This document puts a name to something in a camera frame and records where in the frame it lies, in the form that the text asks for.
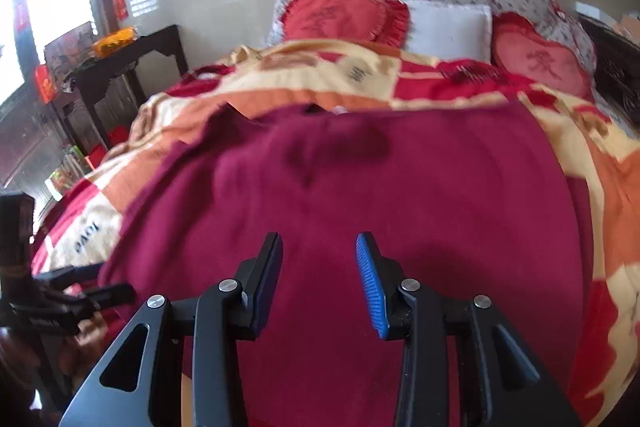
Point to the orange basket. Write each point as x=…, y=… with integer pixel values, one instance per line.
x=115, y=41

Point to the red paper sign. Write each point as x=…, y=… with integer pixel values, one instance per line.
x=45, y=83

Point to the red orange printed blanket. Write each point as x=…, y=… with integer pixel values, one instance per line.
x=310, y=77

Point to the colourful printed box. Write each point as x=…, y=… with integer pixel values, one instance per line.
x=67, y=174

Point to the red box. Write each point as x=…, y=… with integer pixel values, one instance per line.
x=96, y=157
x=122, y=134

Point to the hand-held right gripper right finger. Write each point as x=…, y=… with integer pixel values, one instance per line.
x=371, y=288

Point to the red wall sticker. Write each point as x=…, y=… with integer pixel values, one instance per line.
x=121, y=4

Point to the red heart frilled pillow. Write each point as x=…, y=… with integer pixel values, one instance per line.
x=340, y=17
x=542, y=57

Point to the dark carved wooden cabinet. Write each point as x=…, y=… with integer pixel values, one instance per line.
x=617, y=67

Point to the maroon knit shirt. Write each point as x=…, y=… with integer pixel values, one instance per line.
x=400, y=187

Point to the white pillow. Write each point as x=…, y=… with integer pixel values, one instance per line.
x=450, y=29

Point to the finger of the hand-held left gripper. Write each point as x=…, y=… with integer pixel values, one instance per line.
x=75, y=273
x=107, y=294

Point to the dark wooden side table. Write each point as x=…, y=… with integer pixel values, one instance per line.
x=150, y=49

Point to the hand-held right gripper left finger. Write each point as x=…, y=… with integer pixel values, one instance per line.
x=265, y=288

